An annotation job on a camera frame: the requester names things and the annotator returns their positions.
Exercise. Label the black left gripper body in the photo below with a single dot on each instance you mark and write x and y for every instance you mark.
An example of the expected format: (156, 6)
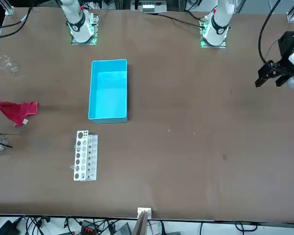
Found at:
(285, 45)

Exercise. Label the red cloth rag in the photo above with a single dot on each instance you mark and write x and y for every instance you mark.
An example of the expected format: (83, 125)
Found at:
(14, 110)

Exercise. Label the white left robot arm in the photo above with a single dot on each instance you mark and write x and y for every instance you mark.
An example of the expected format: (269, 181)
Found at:
(220, 22)

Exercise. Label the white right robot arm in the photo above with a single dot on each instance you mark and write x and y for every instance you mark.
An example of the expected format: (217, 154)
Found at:
(76, 19)

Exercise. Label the blue plastic storage box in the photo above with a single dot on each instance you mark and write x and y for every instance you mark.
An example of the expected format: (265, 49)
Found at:
(107, 93)

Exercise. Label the clear glass beaker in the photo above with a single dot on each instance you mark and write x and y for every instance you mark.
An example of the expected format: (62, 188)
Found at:
(7, 64)

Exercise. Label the glass alcohol lamp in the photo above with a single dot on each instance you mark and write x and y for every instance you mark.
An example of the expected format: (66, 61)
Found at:
(0, 143)

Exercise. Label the white test tube rack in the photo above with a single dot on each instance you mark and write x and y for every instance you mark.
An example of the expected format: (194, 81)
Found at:
(82, 156)

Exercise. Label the aluminium frame post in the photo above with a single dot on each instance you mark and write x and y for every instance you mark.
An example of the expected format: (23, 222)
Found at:
(143, 220)

